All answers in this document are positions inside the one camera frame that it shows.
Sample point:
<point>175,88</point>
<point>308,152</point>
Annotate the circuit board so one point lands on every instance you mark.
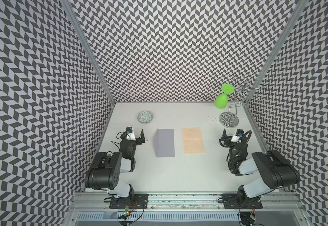
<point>247,218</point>
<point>125,214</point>

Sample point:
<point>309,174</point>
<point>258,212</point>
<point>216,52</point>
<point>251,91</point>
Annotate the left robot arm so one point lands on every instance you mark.
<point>104,172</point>

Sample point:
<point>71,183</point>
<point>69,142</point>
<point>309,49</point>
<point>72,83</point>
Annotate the right circuit board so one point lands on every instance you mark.
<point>247,218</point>

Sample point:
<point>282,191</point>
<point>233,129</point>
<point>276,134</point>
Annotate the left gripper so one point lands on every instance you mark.
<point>138,140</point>

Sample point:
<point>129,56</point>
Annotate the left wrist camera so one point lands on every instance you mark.
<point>129,134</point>

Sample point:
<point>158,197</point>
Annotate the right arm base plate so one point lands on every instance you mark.
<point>234,201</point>

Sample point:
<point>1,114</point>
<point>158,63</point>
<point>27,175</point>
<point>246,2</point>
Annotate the metal wire glass rack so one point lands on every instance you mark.
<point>229,118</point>

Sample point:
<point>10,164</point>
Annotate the patterned ceramic bowl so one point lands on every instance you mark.
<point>145,117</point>

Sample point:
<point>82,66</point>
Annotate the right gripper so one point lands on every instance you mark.
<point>227,139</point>

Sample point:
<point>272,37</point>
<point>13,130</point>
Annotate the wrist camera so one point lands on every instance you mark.
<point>129,134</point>
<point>238,136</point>

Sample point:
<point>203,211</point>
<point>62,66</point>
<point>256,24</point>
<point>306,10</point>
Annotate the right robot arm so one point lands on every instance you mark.
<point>274,169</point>

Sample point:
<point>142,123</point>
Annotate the green plastic wine glass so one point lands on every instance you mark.
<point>222,100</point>

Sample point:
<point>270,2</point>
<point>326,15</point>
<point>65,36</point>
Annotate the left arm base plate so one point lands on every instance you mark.
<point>128,201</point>

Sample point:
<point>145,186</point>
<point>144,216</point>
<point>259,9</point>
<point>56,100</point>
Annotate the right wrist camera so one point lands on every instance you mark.
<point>238,136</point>

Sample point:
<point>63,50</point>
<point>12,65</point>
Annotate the left circuit board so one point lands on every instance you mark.
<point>125,214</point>

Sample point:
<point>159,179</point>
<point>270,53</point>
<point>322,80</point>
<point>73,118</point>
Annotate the aluminium front rail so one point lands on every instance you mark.
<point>197,201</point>

